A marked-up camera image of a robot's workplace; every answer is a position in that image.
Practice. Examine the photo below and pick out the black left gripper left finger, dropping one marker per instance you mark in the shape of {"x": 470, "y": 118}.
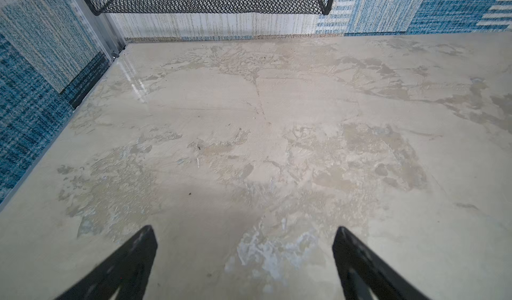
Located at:
{"x": 123, "y": 275}

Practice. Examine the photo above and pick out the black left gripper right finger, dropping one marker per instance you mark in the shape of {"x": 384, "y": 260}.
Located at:
{"x": 364, "y": 275}

